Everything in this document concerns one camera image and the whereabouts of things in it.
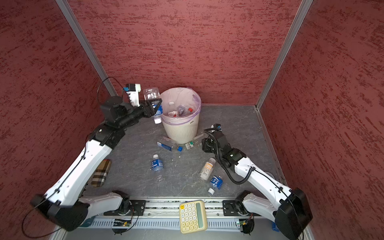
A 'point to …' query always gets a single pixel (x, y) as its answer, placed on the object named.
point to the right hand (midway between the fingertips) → (205, 143)
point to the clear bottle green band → (190, 144)
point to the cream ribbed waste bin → (183, 133)
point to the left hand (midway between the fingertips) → (158, 104)
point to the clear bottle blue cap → (167, 144)
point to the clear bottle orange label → (207, 169)
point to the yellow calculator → (192, 216)
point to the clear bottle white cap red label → (172, 111)
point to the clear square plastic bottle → (180, 110)
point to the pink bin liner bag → (186, 97)
